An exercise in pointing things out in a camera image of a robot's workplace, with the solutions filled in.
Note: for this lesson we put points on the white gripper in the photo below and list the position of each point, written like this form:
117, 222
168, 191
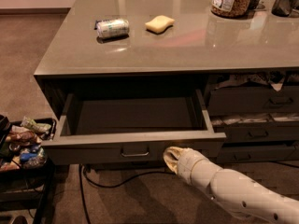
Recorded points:
186, 165

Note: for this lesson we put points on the grey drawer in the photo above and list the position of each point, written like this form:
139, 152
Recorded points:
259, 132
94, 131
258, 154
253, 100

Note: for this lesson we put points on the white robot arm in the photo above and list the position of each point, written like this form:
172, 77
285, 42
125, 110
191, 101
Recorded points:
234, 192

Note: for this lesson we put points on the yellow sponge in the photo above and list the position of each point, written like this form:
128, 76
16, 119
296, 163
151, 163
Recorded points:
159, 24

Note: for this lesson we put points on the green snack packet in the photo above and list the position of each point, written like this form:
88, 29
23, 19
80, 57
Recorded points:
31, 124

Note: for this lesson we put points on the green white soda can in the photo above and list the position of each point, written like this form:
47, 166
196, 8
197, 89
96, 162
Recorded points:
107, 29

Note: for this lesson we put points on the grey cabinet counter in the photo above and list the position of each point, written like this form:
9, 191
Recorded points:
198, 43

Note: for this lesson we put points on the blue snack packet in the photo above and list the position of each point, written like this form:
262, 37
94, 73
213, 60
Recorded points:
24, 157

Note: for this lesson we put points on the black snack tray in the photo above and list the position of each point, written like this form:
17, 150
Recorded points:
10, 151

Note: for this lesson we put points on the brown snack packet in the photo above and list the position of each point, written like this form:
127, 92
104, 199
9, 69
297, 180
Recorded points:
27, 136

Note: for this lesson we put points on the large jar of nuts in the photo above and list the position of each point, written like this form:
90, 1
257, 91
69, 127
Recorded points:
229, 8

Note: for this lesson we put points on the dark glass object right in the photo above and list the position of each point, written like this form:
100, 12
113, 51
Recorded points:
284, 8

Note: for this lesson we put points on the silver drawer handle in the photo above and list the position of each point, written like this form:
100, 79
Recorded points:
132, 151

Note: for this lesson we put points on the black cart frame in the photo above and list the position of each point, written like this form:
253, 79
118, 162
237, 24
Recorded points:
28, 190

